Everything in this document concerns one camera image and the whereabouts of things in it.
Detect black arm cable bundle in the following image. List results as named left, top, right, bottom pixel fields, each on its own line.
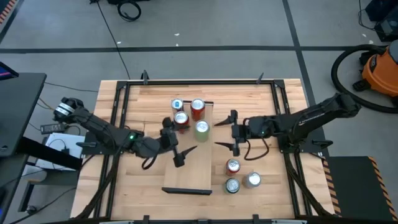
left=283, top=151, right=332, bottom=218
left=74, top=152, right=124, bottom=220

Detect green Sprite can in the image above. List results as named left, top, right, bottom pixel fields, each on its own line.
left=223, top=177, right=241, bottom=195

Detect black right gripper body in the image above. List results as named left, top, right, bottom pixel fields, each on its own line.
left=231, top=117, right=256, bottom=142

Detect red cola can black lettering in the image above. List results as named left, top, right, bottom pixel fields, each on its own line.
left=173, top=111, right=190, bottom=134

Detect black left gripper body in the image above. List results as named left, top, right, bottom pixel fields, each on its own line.
left=158, top=126, right=180, bottom=154

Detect black desk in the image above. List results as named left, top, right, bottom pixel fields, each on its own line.
left=0, top=72, right=48, bottom=158

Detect pale green soda can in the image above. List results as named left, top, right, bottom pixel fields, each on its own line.
left=194, top=119, right=211, bottom=143

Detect black diagonal beam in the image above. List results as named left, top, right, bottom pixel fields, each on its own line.
left=17, top=136, right=84, bottom=171

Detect red soda can blue logo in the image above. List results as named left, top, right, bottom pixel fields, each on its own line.
left=225, top=158, right=241, bottom=177
left=190, top=98, right=206, bottom=122

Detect wooden shelf black metal frame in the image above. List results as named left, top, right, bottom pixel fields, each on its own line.
left=161, top=100, right=215, bottom=196

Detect thin black floor cable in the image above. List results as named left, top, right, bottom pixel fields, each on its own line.
left=43, top=81, right=100, bottom=93

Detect orange shop vacuum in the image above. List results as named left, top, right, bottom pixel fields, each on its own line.
left=330, top=44, right=398, bottom=114
left=353, top=39, right=398, bottom=99

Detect slim silver blue can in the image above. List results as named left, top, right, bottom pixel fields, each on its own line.
left=170, top=98, right=185, bottom=113

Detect silver soda can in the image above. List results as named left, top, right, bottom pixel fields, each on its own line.
left=242, top=171, right=262, bottom=189

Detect coiled black cable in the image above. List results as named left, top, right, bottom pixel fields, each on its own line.
left=116, top=0, right=142, bottom=22

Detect black hazard-striped platform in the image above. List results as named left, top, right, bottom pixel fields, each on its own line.
left=322, top=155, right=398, bottom=222

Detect laptop screen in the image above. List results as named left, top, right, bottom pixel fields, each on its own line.
left=0, top=61, right=20, bottom=82

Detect long black floor cable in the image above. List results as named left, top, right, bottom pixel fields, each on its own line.
left=90, top=0, right=132, bottom=80

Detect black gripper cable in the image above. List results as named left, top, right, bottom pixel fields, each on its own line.
left=243, top=136, right=271, bottom=162
left=141, top=152, right=159, bottom=170

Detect black table frame rails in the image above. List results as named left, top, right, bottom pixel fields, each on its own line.
left=93, top=79, right=315, bottom=220

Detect white box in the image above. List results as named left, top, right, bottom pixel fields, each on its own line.
left=34, top=133, right=85, bottom=171

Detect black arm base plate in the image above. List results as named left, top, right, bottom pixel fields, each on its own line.
left=277, top=124, right=334, bottom=154
left=75, top=131, right=125, bottom=156

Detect black power adapter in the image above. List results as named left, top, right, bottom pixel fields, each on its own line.
left=40, top=123, right=67, bottom=135

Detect black equipment case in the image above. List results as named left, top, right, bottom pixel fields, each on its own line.
left=364, top=0, right=398, bottom=43

